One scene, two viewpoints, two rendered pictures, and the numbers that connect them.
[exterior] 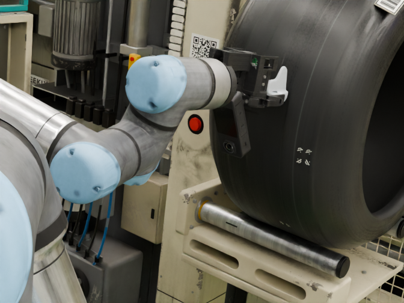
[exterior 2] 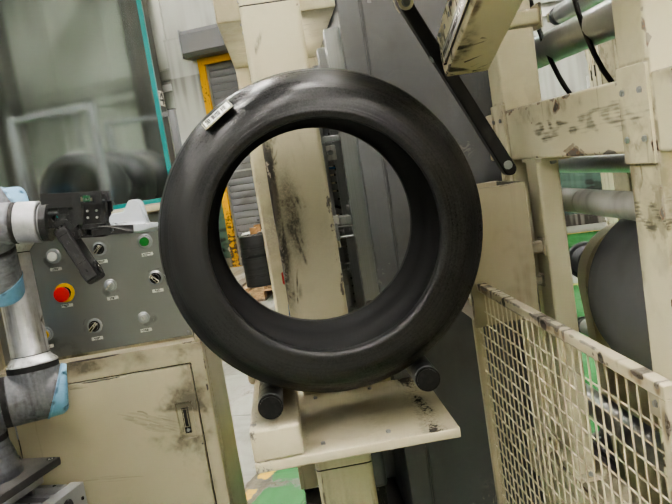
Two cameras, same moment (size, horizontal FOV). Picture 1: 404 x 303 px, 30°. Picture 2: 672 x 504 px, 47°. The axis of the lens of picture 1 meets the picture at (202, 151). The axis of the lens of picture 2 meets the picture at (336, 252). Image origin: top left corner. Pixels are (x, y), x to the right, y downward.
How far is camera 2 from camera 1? 1.54 m
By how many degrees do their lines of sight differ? 51
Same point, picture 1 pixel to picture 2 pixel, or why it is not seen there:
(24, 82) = not seen: hidden behind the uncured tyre
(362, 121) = (193, 240)
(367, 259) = (422, 420)
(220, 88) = (18, 222)
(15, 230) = not seen: outside the picture
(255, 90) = (75, 222)
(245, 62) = (67, 199)
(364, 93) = (184, 212)
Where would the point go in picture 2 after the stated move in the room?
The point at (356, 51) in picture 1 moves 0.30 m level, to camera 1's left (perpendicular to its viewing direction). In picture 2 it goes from (177, 172) to (105, 186)
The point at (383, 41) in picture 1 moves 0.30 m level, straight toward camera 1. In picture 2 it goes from (201, 157) to (8, 184)
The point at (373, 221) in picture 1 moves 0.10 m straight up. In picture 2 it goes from (295, 355) to (286, 298)
